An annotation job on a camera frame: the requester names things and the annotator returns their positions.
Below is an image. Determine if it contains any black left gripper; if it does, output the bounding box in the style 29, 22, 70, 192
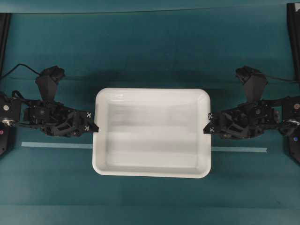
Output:
22, 100, 99, 137

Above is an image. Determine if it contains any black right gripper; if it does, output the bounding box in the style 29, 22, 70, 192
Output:
203, 100, 280, 139

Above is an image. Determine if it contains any white plastic tray case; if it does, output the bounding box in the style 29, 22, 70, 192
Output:
92, 88, 211, 179

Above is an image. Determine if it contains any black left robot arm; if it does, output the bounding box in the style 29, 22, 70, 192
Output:
0, 90, 99, 156

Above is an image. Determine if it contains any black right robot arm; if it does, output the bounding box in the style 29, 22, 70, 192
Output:
203, 96, 300, 163

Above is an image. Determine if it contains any light blue tape strip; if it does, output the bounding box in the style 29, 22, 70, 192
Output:
22, 142, 267, 153

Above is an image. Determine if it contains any teal green table cloth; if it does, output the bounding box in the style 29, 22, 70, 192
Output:
0, 7, 300, 225

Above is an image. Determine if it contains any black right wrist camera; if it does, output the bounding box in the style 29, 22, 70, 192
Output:
236, 66, 268, 103

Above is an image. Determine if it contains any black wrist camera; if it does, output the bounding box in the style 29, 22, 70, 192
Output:
236, 66, 268, 103
35, 66, 65, 102

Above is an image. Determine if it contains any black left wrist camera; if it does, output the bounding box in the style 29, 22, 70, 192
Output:
35, 66, 65, 102

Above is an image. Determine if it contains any black right camera cable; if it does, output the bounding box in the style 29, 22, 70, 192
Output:
266, 74, 300, 83

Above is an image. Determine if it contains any black camera cable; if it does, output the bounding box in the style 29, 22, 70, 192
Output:
0, 63, 42, 80
266, 74, 300, 83

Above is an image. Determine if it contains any black left camera cable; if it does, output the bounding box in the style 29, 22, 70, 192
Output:
0, 63, 42, 80

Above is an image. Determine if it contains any black right frame post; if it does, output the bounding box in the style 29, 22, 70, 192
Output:
287, 2, 300, 82

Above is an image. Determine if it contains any black frame post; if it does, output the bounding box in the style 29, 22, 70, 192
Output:
287, 2, 300, 82
0, 13, 12, 74

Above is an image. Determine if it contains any black left frame post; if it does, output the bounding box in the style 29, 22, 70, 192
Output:
0, 13, 12, 74

